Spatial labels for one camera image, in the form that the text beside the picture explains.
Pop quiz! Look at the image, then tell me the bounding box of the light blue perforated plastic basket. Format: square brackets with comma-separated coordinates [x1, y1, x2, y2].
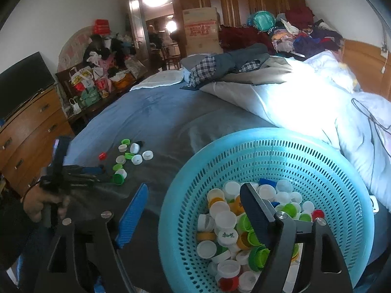
[158, 127, 376, 293]

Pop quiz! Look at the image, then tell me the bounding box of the dark jacket with plaid lining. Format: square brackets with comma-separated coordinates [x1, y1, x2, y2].
[180, 43, 271, 90]

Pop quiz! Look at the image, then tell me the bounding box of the heap of dark clutter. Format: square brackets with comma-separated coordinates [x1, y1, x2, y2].
[84, 32, 138, 68]

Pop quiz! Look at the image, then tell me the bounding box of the white wall cord switch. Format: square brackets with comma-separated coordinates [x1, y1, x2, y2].
[379, 21, 388, 74]

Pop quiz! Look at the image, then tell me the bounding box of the brown wooden door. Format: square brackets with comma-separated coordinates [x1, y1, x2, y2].
[124, 0, 150, 74]

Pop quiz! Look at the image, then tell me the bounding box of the wooden chair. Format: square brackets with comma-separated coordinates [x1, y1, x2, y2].
[160, 44, 181, 71]

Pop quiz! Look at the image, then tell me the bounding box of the thin black cable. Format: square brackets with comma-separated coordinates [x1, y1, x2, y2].
[351, 98, 391, 184]

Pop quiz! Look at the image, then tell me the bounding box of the group of bottle caps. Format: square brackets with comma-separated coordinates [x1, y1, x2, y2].
[98, 139, 154, 186]

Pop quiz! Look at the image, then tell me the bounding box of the white duvet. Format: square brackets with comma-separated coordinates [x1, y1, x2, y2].
[200, 50, 391, 212]

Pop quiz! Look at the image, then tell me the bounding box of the heap of shopping bags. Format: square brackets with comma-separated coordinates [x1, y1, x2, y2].
[56, 64, 145, 119]

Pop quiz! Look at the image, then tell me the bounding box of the pile of colourful clothes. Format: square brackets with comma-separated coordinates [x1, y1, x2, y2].
[220, 6, 344, 58]

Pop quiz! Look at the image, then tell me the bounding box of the wooden dresser with drawers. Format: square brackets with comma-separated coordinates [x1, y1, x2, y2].
[0, 85, 75, 196]

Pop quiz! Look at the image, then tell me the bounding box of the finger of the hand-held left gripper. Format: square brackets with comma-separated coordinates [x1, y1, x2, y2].
[68, 173, 113, 187]
[65, 165, 106, 175]

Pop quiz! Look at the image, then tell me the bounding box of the person's left hand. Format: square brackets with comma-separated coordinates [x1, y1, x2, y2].
[23, 185, 71, 223]

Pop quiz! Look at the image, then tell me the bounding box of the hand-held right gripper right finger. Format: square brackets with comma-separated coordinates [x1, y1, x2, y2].
[240, 182, 352, 293]

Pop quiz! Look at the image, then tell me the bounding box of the bed with blue sheet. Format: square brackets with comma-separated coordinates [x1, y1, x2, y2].
[65, 53, 391, 281]

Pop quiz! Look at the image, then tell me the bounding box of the white pillow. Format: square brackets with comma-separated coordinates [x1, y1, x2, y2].
[130, 69, 185, 91]

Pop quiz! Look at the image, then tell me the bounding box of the pink patterned arched board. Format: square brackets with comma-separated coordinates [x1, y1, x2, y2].
[57, 26, 98, 74]

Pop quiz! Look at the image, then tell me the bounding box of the teal plastic bag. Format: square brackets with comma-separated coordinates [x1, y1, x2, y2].
[247, 10, 277, 32]

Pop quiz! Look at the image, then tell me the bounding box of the cardboard box with red print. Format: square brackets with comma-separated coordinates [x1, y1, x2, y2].
[182, 7, 223, 57]

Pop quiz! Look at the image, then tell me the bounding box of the pile of mixed bottle caps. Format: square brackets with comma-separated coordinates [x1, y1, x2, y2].
[195, 178, 326, 293]

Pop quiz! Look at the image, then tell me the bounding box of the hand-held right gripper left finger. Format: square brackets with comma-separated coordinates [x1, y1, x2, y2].
[43, 183, 150, 293]

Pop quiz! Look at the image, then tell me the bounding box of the black flat television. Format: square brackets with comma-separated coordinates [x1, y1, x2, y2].
[0, 52, 56, 121]

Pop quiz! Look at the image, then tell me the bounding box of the wooden headboard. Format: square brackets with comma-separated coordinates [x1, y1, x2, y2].
[340, 38, 391, 94]

